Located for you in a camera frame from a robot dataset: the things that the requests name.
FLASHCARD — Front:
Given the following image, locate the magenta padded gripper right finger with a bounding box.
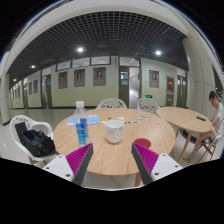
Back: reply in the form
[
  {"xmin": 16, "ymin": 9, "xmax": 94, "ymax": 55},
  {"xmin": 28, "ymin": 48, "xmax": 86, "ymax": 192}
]
[{"xmin": 131, "ymin": 143, "xmax": 182, "ymax": 185}]

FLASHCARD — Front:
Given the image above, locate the white lattice chair right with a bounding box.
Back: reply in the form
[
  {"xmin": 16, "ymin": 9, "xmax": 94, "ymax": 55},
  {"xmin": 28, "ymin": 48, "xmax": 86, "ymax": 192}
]
[{"xmin": 137, "ymin": 98, "xmax": 159, "ymax": 114}]

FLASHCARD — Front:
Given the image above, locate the framed portrait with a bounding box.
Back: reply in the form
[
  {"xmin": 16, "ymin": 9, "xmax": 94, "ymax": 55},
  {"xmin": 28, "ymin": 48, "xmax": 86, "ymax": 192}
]
[
  {"xmin": 58, "ymin": 72, "xmax": 67, "ymax": 89},
  {"xmin": 74, "ymin": 69, "xmax": 85, "ymax": 87},
  {"xmin": 93, "ymin": 67, "xmax": 106, "ymax": 86}
]

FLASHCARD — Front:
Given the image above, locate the white ceramic mug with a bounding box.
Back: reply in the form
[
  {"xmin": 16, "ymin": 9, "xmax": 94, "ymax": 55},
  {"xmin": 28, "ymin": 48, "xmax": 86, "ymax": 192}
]
[{"xmin": 105, "ymin": 120, "xmax": 124, "ymax": 144}]

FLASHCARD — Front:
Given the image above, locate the seated person in white shirt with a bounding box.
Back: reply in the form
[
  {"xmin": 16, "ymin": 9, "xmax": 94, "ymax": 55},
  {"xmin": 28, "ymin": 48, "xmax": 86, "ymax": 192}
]
[{"xmin": 195, "ymin": 91, "xmax": 224, "ymax": 148}]

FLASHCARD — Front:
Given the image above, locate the black phone on table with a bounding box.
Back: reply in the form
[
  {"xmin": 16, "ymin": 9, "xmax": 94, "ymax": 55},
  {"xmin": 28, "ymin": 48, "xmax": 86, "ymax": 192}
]
[{"xmin": 196, "ymin": 116, "xmax": 206, "ymax": 121}]

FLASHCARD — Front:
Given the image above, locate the small dark object on table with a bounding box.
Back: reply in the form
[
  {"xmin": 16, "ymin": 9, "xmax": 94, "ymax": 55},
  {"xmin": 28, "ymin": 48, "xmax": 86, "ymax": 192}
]
[{"xmin": 124, "ymin": 121, "xmax": 139, "ymax": 124}]

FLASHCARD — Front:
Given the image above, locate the framed portrait right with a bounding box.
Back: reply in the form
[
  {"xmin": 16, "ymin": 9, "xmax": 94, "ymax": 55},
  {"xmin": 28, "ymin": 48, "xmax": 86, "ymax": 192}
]
[{"xmin": 93, "ymin": 67, "xmax": 106, "ymax": 86}]

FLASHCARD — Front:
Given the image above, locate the clear plastic water bottle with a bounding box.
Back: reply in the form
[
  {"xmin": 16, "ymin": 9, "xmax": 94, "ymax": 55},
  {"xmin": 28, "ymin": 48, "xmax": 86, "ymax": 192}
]
[{"xmin": 73, "ymin": 101, "xmax": 90, "ymax": 147}]

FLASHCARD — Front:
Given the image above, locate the framed portrait left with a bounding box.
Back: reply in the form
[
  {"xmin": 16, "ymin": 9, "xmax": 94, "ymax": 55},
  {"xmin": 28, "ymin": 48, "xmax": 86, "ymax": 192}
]
[{"xmin": 58, "ymin": 72, "xmax": 67, "ymax": 89}]

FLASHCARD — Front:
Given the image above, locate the red notice board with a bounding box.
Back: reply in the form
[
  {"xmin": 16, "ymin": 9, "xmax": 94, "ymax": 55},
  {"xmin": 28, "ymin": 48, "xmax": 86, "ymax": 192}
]
[{"xmin": 167, "ymin": 77, "xmax": 174, "ymax": 93}]

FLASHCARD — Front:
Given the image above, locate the round wooden table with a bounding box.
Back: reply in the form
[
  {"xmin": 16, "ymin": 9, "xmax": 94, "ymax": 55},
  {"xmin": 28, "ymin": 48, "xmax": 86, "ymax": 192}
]
[
  {"xmin": 53, "ymin": 107, "xmax": 177, "ymax": 188},
  {"xmin": 156, "ymin": 106, "xmax": 212, "ymax": 161}
]

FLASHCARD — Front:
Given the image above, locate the white lattice chair left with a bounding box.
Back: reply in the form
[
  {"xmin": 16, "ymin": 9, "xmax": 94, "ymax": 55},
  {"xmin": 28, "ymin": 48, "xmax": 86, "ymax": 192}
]
[{"xmin": 9, "ymin": 115, "xmax": 57, "ymax": 164}]

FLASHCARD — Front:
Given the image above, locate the small white card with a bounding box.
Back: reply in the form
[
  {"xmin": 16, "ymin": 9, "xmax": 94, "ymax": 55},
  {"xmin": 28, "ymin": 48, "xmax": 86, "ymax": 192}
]
[{"xmin": 138, "ymin": 115, "xmax": 147, "ymax": 120}]

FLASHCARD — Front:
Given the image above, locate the black bag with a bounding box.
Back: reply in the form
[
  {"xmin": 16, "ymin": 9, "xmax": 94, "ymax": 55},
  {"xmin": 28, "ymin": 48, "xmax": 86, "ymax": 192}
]
[{"xmin": 15, "ymin": 122, "xmax": 56, "ymax": 157}]

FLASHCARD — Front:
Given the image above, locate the wooden chair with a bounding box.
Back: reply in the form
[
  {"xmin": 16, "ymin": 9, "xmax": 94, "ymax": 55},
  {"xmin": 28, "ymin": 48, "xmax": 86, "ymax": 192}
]
[{"xmin": 191, "ymin": 134, "xmax": 223, "ymax": 158}]

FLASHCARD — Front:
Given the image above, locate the dark red round coaster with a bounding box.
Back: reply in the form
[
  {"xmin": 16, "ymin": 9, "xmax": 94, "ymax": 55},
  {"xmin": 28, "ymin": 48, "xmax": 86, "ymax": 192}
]
[{"xmin": 134, "ymin": 138, "xmax": 151, "ymax": 148}]

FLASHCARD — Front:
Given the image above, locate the green door centre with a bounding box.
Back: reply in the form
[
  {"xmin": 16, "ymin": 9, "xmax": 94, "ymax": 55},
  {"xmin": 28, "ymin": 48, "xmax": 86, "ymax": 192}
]
[{"xmin": 119, "ymin": 67, "xmax": 129, "ymax": 106}]

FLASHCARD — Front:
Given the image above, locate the framed portrait beyond door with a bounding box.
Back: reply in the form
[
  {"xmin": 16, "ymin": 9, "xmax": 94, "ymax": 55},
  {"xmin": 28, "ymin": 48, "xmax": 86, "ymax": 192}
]
[{"xmin": 149, "ymin": 70, "xmax": 159, "ymax": 88}]

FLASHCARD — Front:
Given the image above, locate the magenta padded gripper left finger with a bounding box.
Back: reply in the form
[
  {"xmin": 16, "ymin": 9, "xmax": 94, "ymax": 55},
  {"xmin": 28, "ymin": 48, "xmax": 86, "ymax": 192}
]
[{"xmin": 43, "ymin": 143, "xmax": 93, "ymax": 186}]

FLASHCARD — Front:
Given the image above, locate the white lattice chair centre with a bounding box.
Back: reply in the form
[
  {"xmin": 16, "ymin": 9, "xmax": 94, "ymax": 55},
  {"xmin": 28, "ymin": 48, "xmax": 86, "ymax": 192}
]
[{"xmin": 97, "ymin": 98, "xmax": 127, "ymax": 109}]

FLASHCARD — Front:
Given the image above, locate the white lattice chair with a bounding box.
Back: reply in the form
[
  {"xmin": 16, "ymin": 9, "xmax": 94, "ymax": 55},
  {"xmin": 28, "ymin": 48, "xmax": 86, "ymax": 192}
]
[
  {"xmin": 97, "ymin": 98, "xmax": 127, "ymax": 109},
  {"xmin": 137, "ymin": 98, "xmax": 159, "ymax": 114},
  {"xmin": 9, "ymin": 115, "xmax": 57, "ymax": 164}
]

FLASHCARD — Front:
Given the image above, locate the framed portrait middle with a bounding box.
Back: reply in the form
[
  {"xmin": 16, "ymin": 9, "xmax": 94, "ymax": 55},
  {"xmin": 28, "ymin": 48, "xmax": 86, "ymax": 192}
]
[{"xmin": 74, "ymin": 69, "xmax": 85, "ymax": 87}]

